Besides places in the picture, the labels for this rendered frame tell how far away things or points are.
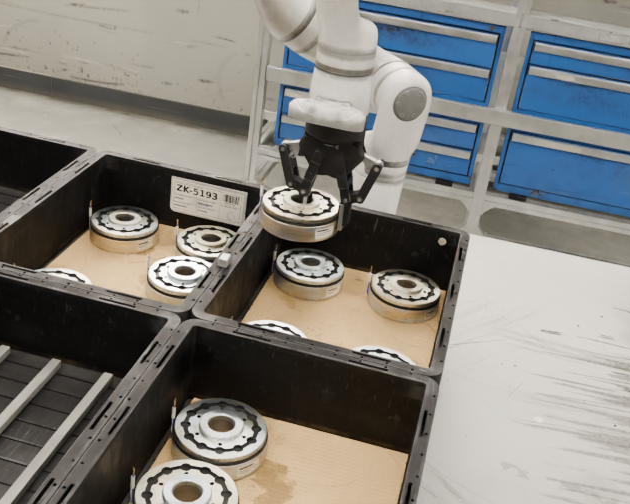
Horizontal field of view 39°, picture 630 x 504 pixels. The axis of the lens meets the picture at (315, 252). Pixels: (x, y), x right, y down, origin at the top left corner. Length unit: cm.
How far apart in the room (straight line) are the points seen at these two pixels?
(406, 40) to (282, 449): 218
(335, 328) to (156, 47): 309
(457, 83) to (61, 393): 221
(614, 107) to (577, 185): 29
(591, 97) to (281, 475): 228
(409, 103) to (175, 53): 282
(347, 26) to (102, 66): 336
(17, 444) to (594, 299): 113
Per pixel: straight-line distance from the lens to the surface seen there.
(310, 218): 111
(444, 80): 305
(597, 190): 317
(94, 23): 430
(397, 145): 146
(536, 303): 168
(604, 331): 166
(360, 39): 103
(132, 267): 132
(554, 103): 306
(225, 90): 414
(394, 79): 142
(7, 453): 100
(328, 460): 101
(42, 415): 105
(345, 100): 105
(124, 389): 91
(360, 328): 123
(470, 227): 321
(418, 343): 123
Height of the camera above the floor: 149
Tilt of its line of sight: 28 degrees down
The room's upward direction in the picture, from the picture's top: 9 degrees clockwise
